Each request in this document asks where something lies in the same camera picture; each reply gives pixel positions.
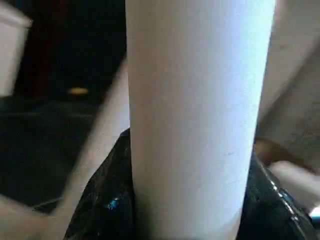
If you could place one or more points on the black case with yellow label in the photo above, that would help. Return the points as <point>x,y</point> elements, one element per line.
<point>75,50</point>

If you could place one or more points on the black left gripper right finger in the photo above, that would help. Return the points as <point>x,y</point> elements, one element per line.
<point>265,215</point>

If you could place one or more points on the white cabinet with glass doors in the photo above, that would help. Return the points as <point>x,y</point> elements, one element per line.
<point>12,50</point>

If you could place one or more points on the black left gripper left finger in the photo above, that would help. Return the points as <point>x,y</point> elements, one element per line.
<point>105,205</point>

